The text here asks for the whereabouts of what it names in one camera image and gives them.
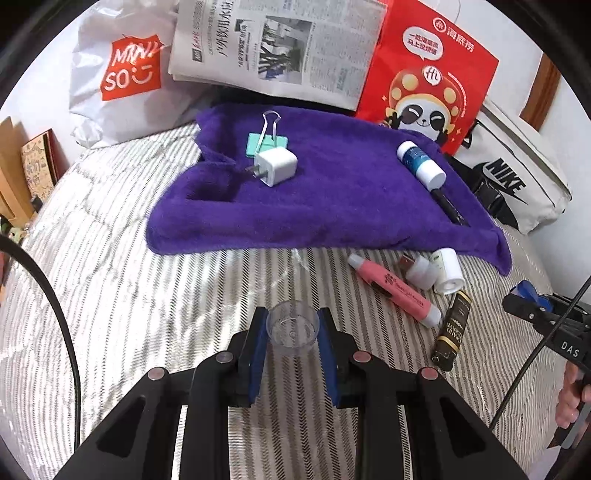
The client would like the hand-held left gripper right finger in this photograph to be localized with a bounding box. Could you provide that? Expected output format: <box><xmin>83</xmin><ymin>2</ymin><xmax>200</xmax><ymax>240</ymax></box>
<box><xmin>316</xmin><ymin>308</ymin><xmax>541</xmax><ymax>480</ymax></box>

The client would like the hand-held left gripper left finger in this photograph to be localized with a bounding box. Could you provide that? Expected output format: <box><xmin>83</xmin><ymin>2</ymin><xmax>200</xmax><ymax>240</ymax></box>
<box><xmin>55</xmin><ymin>307</ymin><xmax>269</xmax><ymax>480</ymax></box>

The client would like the small clear plastic cup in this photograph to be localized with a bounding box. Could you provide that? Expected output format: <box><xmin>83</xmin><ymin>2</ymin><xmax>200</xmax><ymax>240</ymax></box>
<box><xmin>268</xmin><ymin>302</ymin><xmax>320</xmax><ymax>357</ymax></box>

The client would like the black and gold tube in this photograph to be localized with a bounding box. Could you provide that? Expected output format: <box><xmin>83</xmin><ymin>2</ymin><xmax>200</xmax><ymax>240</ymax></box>
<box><xmin>431</xmin><ymin>291</ymin><xmax>472</xmax><ymax>371</ymax></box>

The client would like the pink highlighter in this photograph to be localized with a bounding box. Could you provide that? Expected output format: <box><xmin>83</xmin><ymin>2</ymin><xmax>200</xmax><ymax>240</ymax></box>
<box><xmin>348</xmin><ymin>253</ymin><xmax>443</xmax><ymax>328</ymax></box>

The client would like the small white bottle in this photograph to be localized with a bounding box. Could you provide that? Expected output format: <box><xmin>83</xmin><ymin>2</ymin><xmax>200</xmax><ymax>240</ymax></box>
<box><xmin>399</xmin><ymin>255</ymin><xmax>437</xmax><ymax>291</ymax></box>

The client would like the white bottle with blue label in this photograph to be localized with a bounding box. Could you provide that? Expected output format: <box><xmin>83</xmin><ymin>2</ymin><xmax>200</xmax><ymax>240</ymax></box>
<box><xmin>397</xmin><ymin>141</ymin><xmax>447</xmax><ymax>190</ymax></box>

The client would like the white charger plug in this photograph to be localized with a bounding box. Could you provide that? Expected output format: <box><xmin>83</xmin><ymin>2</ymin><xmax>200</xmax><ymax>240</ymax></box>
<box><xmin>242</xmin><ymin>148</ymin><xmax>298</xmax><ymax>188</ymax></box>

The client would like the green binder clip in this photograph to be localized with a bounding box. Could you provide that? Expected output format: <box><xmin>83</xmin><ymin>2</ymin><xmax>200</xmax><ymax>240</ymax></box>
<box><xmin>245</xmin><ymin>111</ymin><xmax>283</xmax><ymax>160</ymax></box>

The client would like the person's right hand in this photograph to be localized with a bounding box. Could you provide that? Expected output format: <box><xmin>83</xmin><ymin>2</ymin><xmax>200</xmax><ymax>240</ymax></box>
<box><xmin>556</xmin><ymin>364</ymin><xmax>583</xmax><ymax>430</ymax></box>

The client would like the striped bedsheet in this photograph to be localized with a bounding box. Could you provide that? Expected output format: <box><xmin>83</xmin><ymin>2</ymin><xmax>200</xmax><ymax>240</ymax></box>
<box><xmin>0</xmin><ymin>124</ymin><xmax>568</xmax><ymax>480</ymax></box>

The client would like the white waist bag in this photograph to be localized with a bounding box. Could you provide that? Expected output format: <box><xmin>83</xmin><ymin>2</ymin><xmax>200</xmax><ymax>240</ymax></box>
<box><xmin>450</xmin><ymin>99</ymin><xmax>573</xmax><ymax>234</ymax></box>

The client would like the purple towel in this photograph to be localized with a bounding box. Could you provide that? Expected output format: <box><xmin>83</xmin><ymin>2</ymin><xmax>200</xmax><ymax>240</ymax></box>
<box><xmin>147</xmin><ymin>104</ymin><xmax>512</xmax><ymax>277</ymax></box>

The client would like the red paper bag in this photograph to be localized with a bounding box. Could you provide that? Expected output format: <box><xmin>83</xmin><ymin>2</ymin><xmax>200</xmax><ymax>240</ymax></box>
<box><xmin>355</xmin><ymin>0</ymin><xmax>500</xmax><ymax>155</ymax></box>

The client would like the white plastic shopping bag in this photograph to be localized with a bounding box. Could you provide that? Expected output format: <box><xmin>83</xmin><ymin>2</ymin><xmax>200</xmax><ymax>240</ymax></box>
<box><xmin>69</xmin><ymin>0</ymin><xmax>181</xmax><ymax>149</ymax></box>

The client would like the brown patterned box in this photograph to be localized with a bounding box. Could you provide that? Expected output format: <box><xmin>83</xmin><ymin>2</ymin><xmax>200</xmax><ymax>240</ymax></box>
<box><xmin>21</xmin><ymin>131</ymin><xmax>63</xmax><ymax>204</ymax></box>

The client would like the folded newspaper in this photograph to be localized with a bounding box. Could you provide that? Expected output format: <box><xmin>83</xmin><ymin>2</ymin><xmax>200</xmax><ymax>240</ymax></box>
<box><xmin>167</xmin><ymin>0</ymin><xmax>389</xmax><ymax>112</ymax></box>

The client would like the black cable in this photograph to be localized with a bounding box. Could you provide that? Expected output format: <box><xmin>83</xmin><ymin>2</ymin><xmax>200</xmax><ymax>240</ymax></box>
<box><xmin>488</xmin><ymin>276</ymin><xmax>591</xmax><ymax>431</ymax></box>
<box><xmin>0</xmin><ymin>234</ymin><xmax>83</xmax><ymax>418</ymax></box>

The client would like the brown wooden frame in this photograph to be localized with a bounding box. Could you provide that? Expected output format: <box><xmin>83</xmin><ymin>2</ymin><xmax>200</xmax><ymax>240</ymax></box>
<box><xmin>522</xmin><ymin>53</ymin><xmax>561</xmax><ymax>132</ymax></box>

